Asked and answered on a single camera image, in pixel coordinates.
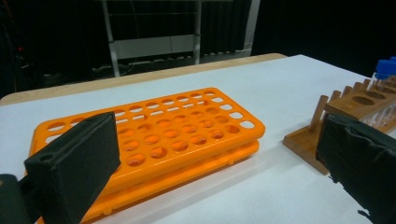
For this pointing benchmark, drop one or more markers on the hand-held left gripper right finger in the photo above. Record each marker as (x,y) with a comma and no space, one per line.
(361,161)

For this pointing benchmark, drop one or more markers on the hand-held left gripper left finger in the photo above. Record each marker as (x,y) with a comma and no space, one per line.
(74,168)

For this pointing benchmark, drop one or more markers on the wooden tube rack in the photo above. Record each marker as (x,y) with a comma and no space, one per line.
(345,107)

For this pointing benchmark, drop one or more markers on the orange plastic tube rack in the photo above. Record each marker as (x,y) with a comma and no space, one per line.
(140,177)

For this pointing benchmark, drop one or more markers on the blue-capped test tube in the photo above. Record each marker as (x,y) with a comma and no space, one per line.
(384,69)
(393,58)

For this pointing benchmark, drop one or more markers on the white metal stand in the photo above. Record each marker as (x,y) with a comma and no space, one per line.
(149,46)

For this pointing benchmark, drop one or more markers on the white table mat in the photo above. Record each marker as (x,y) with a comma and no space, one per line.
(218,199)

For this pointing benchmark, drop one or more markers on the white metal post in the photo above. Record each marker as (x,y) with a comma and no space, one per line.
(252,25)

